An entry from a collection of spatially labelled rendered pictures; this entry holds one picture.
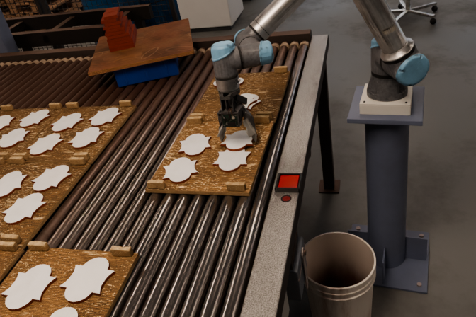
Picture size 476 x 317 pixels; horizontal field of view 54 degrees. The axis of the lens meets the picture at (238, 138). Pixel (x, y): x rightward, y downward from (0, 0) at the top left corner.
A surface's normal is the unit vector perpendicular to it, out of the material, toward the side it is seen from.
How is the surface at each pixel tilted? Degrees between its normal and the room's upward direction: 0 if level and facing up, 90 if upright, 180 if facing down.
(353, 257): 87
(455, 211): 0
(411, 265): 0
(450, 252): 0
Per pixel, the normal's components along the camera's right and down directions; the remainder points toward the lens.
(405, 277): -0.17, -0.83
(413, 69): 0.26, 0.55
